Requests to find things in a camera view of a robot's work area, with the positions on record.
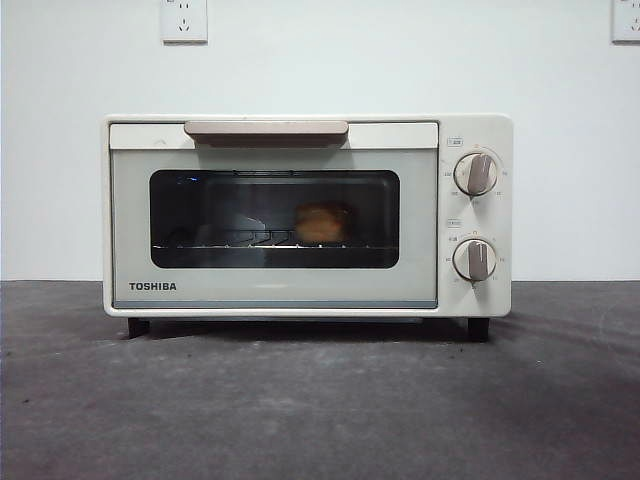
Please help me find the golden brown bread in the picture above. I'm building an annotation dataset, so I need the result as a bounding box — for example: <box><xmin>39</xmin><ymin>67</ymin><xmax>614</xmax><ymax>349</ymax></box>
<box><xmin>294</xmin><ymin>200</ymin><xmax>354</xmax><ymax>245</ymax></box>

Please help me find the small cream oven knob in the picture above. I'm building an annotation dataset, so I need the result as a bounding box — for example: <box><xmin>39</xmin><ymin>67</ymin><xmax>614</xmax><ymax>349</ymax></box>
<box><xmin>452</xmin><ymin>238</ymin><xmax>498</xmax><ymax>282</ymax></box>

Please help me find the large cream oven knob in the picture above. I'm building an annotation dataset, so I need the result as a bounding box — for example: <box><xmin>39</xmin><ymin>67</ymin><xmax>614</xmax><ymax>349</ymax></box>
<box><xmin>453</xmin><ymin>152</ymin><xmax>501</xmax><ymax>197</ymax></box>

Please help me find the cream Toshiba toaster oven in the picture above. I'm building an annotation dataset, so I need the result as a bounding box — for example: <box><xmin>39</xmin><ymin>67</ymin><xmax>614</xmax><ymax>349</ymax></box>
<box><xmin>103</xmin><ymin>113</ymin><xmax>514</xmax><ymax>343</ymax></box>

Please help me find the metal wire oven rack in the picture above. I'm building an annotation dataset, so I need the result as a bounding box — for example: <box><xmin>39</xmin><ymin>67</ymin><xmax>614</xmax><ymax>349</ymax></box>
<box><xmin>152</xmin><ymin>242</ymin><xmax>392</xmax><ymax>250</ymax></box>

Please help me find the white wall socket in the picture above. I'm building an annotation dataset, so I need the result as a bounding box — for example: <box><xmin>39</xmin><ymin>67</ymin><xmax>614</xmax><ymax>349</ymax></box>
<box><xmin>611</xmin><ymin>0</ymin><xmax>640</xmax><ymax>44</ymax></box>
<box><xmin>160</xmin><ymin>0</ymin><xmax>209</xmax><ymax>43</ymax></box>

